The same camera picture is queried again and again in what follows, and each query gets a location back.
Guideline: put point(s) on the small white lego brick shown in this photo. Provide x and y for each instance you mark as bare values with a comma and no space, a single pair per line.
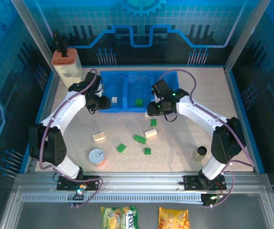
114,99

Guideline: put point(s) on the green lego cube brick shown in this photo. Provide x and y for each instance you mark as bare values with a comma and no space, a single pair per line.
138,102

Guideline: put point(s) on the long white lego brick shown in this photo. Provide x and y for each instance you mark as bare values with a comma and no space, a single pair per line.
150,133

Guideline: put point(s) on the cream wooden block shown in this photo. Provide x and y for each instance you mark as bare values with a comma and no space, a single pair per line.
98,136

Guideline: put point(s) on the long green lego brick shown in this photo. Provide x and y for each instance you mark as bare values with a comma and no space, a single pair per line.
139,139

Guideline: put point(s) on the green square lego brick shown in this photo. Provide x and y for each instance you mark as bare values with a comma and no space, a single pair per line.
121,148

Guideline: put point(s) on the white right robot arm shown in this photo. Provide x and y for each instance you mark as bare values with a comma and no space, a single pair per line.
198,112

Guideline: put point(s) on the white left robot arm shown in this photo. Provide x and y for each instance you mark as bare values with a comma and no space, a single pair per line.
63,112

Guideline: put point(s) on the blue divided plastic container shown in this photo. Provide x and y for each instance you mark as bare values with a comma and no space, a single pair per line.
136,83

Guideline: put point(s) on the white knife block orange top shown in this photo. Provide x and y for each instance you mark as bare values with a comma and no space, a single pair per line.
66,66

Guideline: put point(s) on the small green lego brick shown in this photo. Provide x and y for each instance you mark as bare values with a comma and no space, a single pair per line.
147,151

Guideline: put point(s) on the tin can with pull tab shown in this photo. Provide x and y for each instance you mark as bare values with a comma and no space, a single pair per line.
96,156

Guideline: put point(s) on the beige cup with dark inside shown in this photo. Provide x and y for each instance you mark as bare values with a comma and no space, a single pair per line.
200,152

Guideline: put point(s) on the small circuit board with lights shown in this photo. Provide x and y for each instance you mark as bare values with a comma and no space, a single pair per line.
213,199
79,192

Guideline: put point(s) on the orange snack bag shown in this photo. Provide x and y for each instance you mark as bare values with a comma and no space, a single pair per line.
173,218

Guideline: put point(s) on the green snack bag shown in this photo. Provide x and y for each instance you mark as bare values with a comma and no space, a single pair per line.
118,218

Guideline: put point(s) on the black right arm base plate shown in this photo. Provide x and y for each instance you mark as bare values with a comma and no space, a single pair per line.
191,182

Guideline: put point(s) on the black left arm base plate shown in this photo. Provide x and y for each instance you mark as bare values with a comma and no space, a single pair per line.
66,183

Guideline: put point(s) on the aluminium frame post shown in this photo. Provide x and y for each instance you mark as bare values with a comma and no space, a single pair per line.
32,31
244,35

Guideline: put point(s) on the slotted aluminium rail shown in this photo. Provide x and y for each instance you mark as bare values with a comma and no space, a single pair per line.
127,198

